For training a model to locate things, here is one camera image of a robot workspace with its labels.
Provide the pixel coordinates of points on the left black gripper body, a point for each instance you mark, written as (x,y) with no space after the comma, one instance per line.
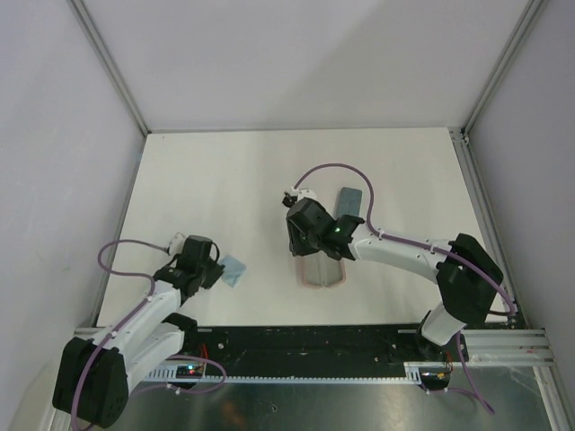
(209,272)

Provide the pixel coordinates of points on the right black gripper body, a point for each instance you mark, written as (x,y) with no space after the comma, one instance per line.
(303,243)

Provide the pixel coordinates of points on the small blue cloth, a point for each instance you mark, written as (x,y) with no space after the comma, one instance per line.
(233,270)

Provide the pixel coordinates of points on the pink glasses case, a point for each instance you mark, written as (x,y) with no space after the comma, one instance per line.
(320,271)

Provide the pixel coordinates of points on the blue-grey glasses case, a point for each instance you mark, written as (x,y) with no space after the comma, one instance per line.
(348,202)

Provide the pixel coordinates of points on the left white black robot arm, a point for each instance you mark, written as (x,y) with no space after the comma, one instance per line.
(98,373)

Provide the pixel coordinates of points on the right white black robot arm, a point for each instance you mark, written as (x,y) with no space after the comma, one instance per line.
(467,277)

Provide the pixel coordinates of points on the small circuit board with leds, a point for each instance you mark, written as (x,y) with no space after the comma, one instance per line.
(189,370)

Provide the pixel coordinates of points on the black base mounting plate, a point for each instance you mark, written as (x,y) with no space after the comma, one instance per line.
(308,352)

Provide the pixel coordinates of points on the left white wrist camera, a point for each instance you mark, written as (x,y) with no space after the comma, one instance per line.
(175,245)

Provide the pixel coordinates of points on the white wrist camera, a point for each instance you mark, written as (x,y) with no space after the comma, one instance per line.
(175,245)
(293,195)

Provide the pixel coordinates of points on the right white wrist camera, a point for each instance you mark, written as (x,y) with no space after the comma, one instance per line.
(293,195)

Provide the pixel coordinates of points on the left aluminium frame post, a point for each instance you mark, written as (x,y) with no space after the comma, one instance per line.
(101,50)

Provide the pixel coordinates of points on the aluminium frame post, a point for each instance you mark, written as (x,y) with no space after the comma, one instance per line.
(523,27)
(101,50)

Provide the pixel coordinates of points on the right aluminium frame post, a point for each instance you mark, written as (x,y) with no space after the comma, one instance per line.
(523,27)

